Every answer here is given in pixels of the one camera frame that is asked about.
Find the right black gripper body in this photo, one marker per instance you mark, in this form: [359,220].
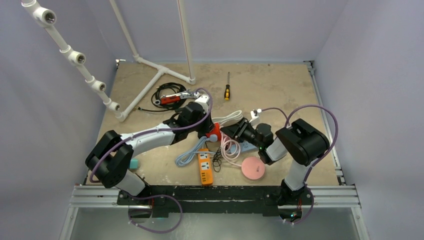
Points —
[238,129]

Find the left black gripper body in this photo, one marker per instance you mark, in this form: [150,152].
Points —
[202,127]

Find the red cube socket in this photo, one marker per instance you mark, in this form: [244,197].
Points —
[216,131]

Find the grey blue plug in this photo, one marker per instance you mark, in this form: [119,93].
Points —
[213,138]

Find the light blue power strip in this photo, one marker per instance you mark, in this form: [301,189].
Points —
[244,147]

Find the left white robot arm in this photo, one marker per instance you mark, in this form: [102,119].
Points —
[109,160]

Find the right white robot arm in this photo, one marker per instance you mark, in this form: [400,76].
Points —
[303,142]

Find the pink round disc charger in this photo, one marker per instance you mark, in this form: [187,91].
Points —
[253,168]

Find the yellow black screwdriver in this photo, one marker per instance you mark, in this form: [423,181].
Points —
[227,92]

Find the orange power strip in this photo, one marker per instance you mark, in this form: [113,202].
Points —
[205,167]

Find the teal small block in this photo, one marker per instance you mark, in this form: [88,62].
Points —
[133,164]

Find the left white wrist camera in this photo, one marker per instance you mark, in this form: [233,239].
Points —
[203,100]

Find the red handled adjustable wrench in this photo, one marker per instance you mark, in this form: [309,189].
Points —
[172,98]

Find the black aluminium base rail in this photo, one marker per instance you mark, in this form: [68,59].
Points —
[264,200]

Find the white PVC pipe frame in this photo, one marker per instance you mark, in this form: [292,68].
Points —
[81,52]

